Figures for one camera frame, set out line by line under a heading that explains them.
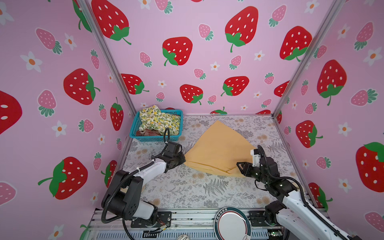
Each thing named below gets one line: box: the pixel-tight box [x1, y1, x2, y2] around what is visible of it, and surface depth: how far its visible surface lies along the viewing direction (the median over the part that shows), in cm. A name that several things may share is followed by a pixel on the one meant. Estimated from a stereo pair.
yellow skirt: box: [184, 120, 257, 178], surface depth 106 cm
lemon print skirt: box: [139, 105, 181, 136], surface depth 109 cm
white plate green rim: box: [213, 206, 252, 240], surface depth 73 cm
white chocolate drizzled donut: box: [176, 234, 190, 240], surface depth 68 cm
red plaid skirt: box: [136, 128, 164, 136], surface depth 100 cm
